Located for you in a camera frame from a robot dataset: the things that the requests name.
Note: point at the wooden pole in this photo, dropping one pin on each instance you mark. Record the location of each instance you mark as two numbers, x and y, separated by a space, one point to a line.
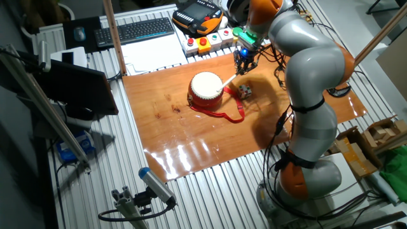
114 35
378 36

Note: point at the aluminium profile beam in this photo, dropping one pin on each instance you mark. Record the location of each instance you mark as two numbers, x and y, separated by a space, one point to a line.
44 108

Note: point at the white box device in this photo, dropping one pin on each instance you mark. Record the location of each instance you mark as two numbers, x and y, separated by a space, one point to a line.
74 57

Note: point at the black monitor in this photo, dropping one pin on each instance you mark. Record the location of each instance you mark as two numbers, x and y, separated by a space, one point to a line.
76 86

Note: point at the white flat box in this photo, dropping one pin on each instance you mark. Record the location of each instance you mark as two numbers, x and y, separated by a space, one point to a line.
349 187

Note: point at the aluminium camera bracket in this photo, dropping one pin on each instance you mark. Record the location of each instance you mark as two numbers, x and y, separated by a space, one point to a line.
127 206

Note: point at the black round spool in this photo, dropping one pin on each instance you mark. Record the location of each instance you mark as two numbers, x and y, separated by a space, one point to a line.
238 9

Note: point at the brown cardboard box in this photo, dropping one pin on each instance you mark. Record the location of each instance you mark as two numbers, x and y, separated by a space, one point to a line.
356 156

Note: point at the rubik's cube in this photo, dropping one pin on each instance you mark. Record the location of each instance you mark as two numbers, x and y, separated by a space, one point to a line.
244 91

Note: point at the grey depth camera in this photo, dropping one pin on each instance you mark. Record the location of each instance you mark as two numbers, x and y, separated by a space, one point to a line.
157 186

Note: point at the silver metal post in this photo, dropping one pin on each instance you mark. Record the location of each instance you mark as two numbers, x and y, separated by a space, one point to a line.
44 55

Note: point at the black chair base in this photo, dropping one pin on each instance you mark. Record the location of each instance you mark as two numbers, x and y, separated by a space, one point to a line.
373 6

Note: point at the white box small green button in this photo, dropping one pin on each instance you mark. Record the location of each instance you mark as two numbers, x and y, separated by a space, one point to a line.
214 41

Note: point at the brown cardboard sheet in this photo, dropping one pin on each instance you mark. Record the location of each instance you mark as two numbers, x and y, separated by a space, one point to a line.
394 66

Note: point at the white paper sheets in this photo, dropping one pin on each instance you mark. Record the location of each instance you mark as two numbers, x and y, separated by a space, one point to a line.
152 54

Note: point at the red drum white skin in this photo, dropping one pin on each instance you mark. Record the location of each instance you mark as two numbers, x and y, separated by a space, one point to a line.
205 87

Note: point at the white box small red button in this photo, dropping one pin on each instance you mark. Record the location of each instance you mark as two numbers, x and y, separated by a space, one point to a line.
225 36

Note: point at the cardboard box with wooden blocks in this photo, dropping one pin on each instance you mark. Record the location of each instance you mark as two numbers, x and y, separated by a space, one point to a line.
381 132

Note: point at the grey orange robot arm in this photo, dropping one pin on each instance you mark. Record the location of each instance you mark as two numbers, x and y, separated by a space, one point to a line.
314 66

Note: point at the white drumstick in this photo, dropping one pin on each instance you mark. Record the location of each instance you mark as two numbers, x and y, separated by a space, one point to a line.
227 83

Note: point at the black orange teach pendant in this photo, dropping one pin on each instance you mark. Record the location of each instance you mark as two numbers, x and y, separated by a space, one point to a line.
197 16

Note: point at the white box red mushroom button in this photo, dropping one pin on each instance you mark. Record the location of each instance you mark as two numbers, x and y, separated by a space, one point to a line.
190 47

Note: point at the yellow box big green button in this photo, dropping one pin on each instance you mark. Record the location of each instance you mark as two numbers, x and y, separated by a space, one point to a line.
236 31

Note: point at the blue plastic packet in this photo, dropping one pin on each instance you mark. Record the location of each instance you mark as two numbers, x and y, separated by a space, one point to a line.
74 148

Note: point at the white paper roll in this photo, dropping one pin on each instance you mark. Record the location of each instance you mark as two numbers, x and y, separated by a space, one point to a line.
383 187

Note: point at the black mouse pad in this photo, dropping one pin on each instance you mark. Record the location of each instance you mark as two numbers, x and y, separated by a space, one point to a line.
92 28

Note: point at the black keyboard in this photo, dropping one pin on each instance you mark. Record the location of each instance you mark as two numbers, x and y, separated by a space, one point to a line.
133 31

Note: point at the green cloth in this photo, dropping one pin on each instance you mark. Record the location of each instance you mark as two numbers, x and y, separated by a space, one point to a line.
395 176

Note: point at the grey computer mouse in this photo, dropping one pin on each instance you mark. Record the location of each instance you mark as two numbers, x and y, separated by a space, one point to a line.
79 33

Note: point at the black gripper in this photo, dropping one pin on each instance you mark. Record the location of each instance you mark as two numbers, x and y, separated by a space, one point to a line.
245 54

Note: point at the wood grain table mat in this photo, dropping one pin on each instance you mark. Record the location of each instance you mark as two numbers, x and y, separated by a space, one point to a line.
190 143

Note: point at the green wrist adapter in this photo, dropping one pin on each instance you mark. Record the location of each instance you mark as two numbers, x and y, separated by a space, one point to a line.
248 37

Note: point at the yellow box red button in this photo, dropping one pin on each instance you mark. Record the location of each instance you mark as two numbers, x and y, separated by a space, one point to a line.
203 46

